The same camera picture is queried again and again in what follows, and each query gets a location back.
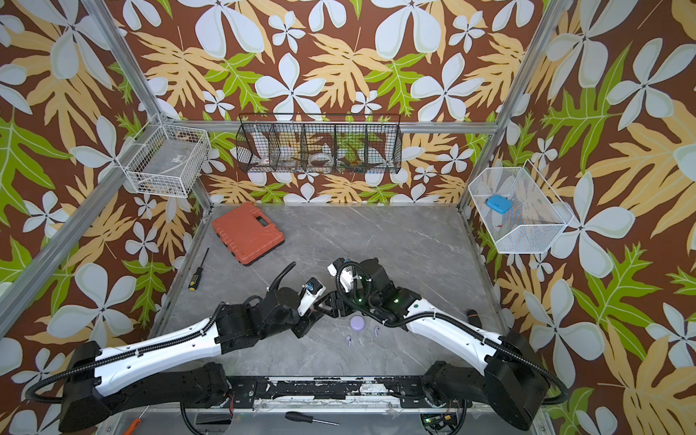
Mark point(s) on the aluminium frame post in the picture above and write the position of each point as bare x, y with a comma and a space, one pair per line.
140, 86
507, 47

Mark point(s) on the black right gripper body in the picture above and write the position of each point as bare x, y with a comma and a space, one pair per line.
348, 307

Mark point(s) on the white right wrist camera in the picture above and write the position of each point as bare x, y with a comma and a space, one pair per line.
347, 276

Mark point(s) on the aluminium frame post right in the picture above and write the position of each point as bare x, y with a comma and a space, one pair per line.
507, 47

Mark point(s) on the yellow black screwdriver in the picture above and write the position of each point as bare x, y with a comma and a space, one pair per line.
197, 275

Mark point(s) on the orange handled screwdriver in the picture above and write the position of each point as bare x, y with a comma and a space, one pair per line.
134, 425

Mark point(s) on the white mesh basket right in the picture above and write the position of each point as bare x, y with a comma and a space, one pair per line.
538, 217

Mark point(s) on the red plastic tool case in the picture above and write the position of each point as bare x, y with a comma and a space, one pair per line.
248, 233

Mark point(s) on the white wire basket left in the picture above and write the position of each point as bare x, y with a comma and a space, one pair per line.
165, 159

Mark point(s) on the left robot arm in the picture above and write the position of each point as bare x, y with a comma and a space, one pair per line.
101, 382

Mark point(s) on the aluminium frame post left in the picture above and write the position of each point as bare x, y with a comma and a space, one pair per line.
140, 86

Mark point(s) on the black wire basket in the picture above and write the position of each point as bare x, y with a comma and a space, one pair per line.
318, 142

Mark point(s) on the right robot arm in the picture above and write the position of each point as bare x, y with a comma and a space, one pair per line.
501, 371

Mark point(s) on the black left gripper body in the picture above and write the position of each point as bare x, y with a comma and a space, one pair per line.
304, 323

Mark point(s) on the black screwdriver front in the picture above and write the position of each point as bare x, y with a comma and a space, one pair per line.
295, 416

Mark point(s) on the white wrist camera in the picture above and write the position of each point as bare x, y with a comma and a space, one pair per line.
347, 276
312, 290

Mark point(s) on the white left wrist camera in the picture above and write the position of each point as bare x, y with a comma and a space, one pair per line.
312, 290

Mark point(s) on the blue case in basket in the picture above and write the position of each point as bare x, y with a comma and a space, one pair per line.
499, 204

